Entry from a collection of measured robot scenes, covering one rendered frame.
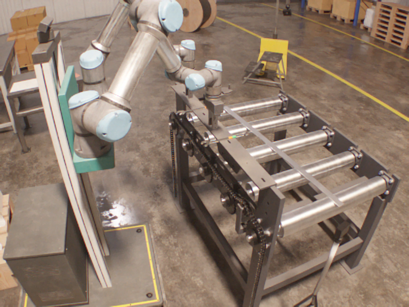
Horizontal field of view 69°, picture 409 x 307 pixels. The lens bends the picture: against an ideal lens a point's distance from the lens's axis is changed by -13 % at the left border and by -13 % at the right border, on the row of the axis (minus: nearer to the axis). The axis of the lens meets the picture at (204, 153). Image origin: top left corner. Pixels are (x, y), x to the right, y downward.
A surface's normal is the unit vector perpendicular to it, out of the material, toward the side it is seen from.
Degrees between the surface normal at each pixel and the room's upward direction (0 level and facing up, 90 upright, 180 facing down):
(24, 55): 90
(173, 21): 84
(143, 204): 0
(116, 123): 95
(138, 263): 0
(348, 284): 0
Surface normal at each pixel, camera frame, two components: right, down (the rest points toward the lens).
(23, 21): 0.38, 0.53
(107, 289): 0.00, -0.82
